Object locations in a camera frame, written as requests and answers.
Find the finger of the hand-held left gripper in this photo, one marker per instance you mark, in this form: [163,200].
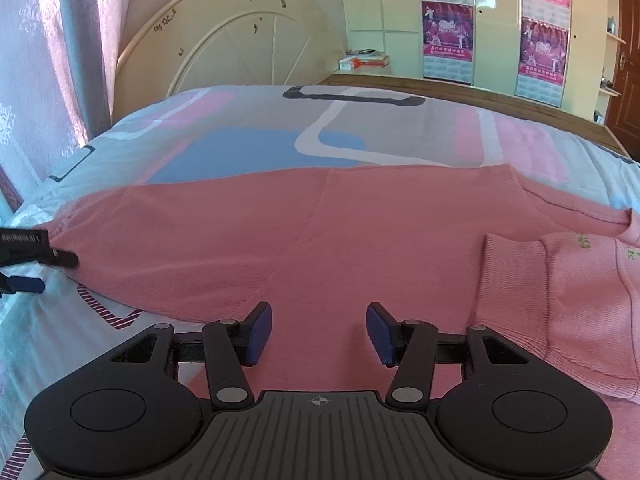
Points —
[50,255]
[27,286]

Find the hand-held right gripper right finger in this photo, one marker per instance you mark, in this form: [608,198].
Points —
[379,332]

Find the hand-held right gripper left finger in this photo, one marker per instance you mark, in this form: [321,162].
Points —
[259,332]

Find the pink knit sweater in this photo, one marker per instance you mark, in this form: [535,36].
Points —
[310,240]

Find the printed bed sheet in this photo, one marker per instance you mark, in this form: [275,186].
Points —
[240,155]

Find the pink patterned curtain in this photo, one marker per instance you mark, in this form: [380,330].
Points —
[45,60]

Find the light pink knit garment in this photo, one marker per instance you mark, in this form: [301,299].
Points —
[575,300]

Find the cream round headboard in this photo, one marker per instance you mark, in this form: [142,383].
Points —
[235,45]

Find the cream wardrobe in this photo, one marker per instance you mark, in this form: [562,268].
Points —
[495,25]

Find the brown wooden door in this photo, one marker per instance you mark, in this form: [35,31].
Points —
[627,85]

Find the cream corner shelf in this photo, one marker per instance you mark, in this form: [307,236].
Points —
[612,35]

